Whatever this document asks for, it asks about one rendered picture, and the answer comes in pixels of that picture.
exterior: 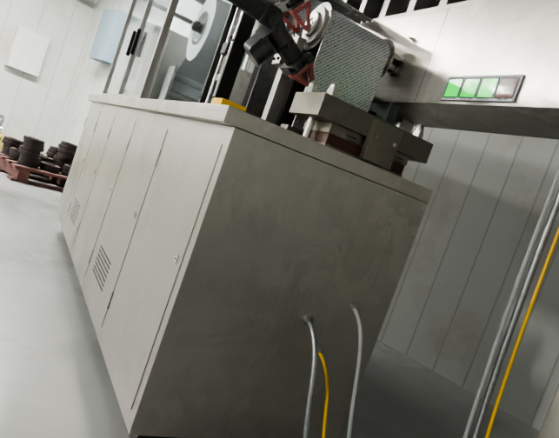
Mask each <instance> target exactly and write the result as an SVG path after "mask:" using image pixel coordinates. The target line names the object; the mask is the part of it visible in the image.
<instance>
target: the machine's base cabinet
mask: <svg viewBox="0 0 559 438"><path fill-rule="evenodd" d="M427 206H428V204H427V203H426V202H422V201H420V200H417V199H415V198H413V197H411V196H407V195H405V194H403V193H400V192H398V191H395V190H393V189H390V188H387V187H385V186H382V185H381V184H378V183H376V182H372V181H370V180H367V179H365V178H362V177H360V176H357V175H354V174H352V173H349V172H348V171H345V170H343V169H339V168H337V167H335V166H332V165H330V164H327V163H324V162H322V161H319V160H317V159H315V158H313V157H310V156H306V155H305V154H302V153H300V152H297V151H295V150H293V149H289V148H286V147H284V146H282V145H280V144H277V143H273V142H272V141H269V140H267V139H264V138H262V137H260V136H256V135H254V134H251V133H249V132H247V131H245V130H242V129H239V128H237V127H232V126H227V125H222V124H217V123H208V122H203V121H197V120H193V119H188V118H182V117H178V116H168V115H164V114H158V113H153V112H149V111H143V110H138V109H129V108H124V107H119V106H114V105H109V104H104V103H95V102H92V103H91V106H90V110H89V113H88V116H87V118H86V120H85V123H84V127H83V132H82V135H81V137H80V140H79V143H78V146H77V151H76V154H75V156H74V159H73V162H72V164H71V167H70V172H69V175H68V178H67V181H66V183H65V186H64V189H63V192H62V194H61V199H60V202H59V205H58V208H57V215H58V218H59V221H60V224H61V227H62V230H63V234H64V237H65V240H66V242H67V245H68V248H69V252H70V256H71V259H72V261H73V264H74V265H73V266H74V267H75V270H76V273H77V278H78V281H79V283H80V286H81V289H82V291H83V296H84V299H85V301H86V305H87V308H88V310H89V313H90V318H91V320H92V323H93V326H94V329H95V330H94V331H95V333H96V337H97V340H98V342H99V345H100V348H101V350H102V353H103V359H104V361H105V364H106V367H107V369H108V372H109V375H110V379H111V382H112V386H113V389H114V391H115V394H116V398H117V401H118V404H119V407H120V410H121V413H122V416H123V420H124V423H125V426H126V428H127V431H128V434H129V438H302V435H303V419H304V412H305V405H306V399H307V392H308V386H309V374H310V364H311V340H310V334H309V329H308V326H307V325H305V324H304V323H303V317H304V316H305V315H307V314H310V315H312V316H313V317H314V318H315V320H314V326H315V329H316V336H317V344H318V347H320V348H322V349H323V358H324V360H325V362H326V366H327V370H328V377H329V404H328V413H327V423H326V435H325V438H340V437H341V434H342V432H343V428H344V426H345V423H346V421H347V419H348V416H349V411H350V404H351V398H352V392H353V386H354V380H355V374H356V364H357V355H358V338H359V336H358V326H357V321H356V316H355V313H354V312H352V311H351V310H350V309H349V306H350V304H351V303H355V304H357V305H358V310H357V311H358V314H359V315H360V318H361V323H362V327H363V353H362V362H361V368H360V375H359V381H358V386H357V391H358V389H359V387H360V384H361V381H362V379H363V375H364V373H365V370H366V368H367V366H368V363H369V359H370V357H371V354H372V352H373V349H374V347H375V345H376V340H377V338H378V336H379V333H380V331H381V328H382V325H383V322H384V319H385V317H386V315H387V312H388V310H389V305H390V304H391V301H392V298H393V296H394V294H395V291H396V287H397V284H398V283H399V280H400V277H401V275H402V272H403V269H404V266H405V263H406V262H407V259H408V256H409V252H410V250H411V248H412V245H413V242H414V240H415V238H416V234H417V231H418V229H419V227H420V224H421V221H422V219H423V215H424V213H425V210H426V208H427Z"/></svg>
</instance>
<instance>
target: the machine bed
mask: <svg viewBox="0 0 559 438"><path fill-rule="evenodd" d="M88 100H89V101H92V102H95V103H104V104H109V105H114V106H119V107H124V108H129V109H134V110H143V111H149V112H153V113H158V114H164V115H168V116H178V117H182V118H188V119H193V120H197V121H203V122H208V123H217V124H222V125H227V126H232V127H237V128H239V129H242V130H245V131H247V132H249V133H251V134H254V135H256V136H260V137H262V138H264V139H267V140H269V141H272V142H273V143H277V144H280V145H282V146H284V147H286V148H289V149H293V150H295V151H297V152H300V153H302V154H305V155H306V156H310V157H313V158H315V159H317V160H319V161H322V162H324V163H327V164H330V165H332V166H335V167H337V168H339V169H343V170H345V171H348V172H349V173H352V174H354V175H357V176H360V177H362V178H365V179H367V180H370V181H372V182H374V183H378V184H381V185H382V186H385V187H387V188H390V189H393V190H395V191H398V192H400V193H403V194H405V195H407V196H411V197H413V198H415V199H417V200H420V201H422V202H426V203H429V199H430V197H431V195H432V192H433V190H432V189H428V188H426V187H423V186H422V185H419V184H417V183H415V182H412V181H410V180H407V179H405V178H402V177H400V176H397V175H395V174H392V173H390V172H388V171H386V170H384V169H380V168H378V167H376V166H374V165H372V164H369V163H366V162H364V161H362V160H359V159H357V158H354V157H353V156H349V155H347V154H345V153H343V152H341V151H338V150H336V149H332V148H331V147H328V146H326V145H324V144H321V143H319V142H316V141H314V140H311V139H309V138H308V137H305V136H301V135H299V134H297V133H295V132H293V131H291V130H288V129H285V128H283V127H281V126H278V125H276V124H274V123H271V122H268V121H266V120H263V119H262V118H260V117H257V116H254V115H251V114H250V113H247V112H245V111H243V110H240V109H237V108H235V107H233V106H230V105H224V104H213V103H192V102H180V101H169V100H158V99H147V98H135V97H124V96H103V95H91V94H89V97H88Z"/></svg>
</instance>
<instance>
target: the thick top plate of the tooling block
mask: <svg viewBox="0 0 559 438"><path fill-rule="evenodd" d="M289 112H290V113H291V114H294V115H296V116H300V117H301V118H303V119H305V120H306V119H307V120H308V118H309V116H311V117H314V118H315V119H316V121H324V122H332V123H336V124H338V125H340V126H342V127H344V128H346V129H349V130H351V131H354V132H356V133H357V134H359V135H361V136H365V137H366V136H367V135H368V132H369V127H370V125H371V123H372V120H373V119H376V120H379V121H381V122H383V123H386V124H388V125H389V126H391V127H394V128H396V129H399V130H400V131H402V132H403V137H402V139H401V142H400V144H399V146H398V149H397V151H398V152H400V153H402V154H404V155H406V156H409V161H412V162H418V163H427V161H428V159H429V154H430V152H431V150H432V147H433V144H432V143H429V142H427V141H425V140H423V139H422V138H420V137H418V136H415V135H413V134H411V133H409V132H407V131H405V130H403V129H400V128H398V127H396V126H395V125H393V124H391V123H388V122H386V121H384V120H382V119H380V118H378V117H376V116H373V115H371V114H370V113H368V112H366V111H364V110H362V109H359V108H357V107H355V106H353V105H351V104H349V103H346V102H345V101H343V100H341V99H339V98H337V97H335V96H332V95H330V94H328V93H326V92H296V94H295V97H294V99H293V102H292V104H291V107H290V110H289Z"/></svg>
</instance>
